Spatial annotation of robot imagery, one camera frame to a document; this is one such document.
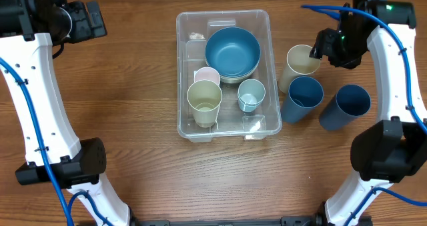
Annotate tall cream cup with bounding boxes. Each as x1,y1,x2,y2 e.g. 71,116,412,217
278,45,321,93
187,80,222,128

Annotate tall blue cup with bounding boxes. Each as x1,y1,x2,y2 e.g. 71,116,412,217
319,84,371,131
281,76,324,124

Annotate small grey cup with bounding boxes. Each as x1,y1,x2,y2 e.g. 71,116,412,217
238,79,266,106

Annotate dark blue bowl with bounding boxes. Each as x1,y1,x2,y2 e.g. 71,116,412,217
205,27,262,79

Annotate cream bowl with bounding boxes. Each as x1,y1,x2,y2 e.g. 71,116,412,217
207,64,258,83

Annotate small pink cup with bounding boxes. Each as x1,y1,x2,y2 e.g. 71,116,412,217
194,67,221,85

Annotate small light blue cup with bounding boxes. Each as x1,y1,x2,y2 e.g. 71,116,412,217
238,101,260,113

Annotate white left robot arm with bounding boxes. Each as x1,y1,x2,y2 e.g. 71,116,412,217
1,0,138,225

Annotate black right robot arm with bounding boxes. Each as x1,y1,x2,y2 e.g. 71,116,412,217
310,0,426,225

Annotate clear plastic storage bin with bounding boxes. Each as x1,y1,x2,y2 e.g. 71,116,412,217
176,9,282,143

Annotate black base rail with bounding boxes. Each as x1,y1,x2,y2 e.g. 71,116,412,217
78,215,321,226

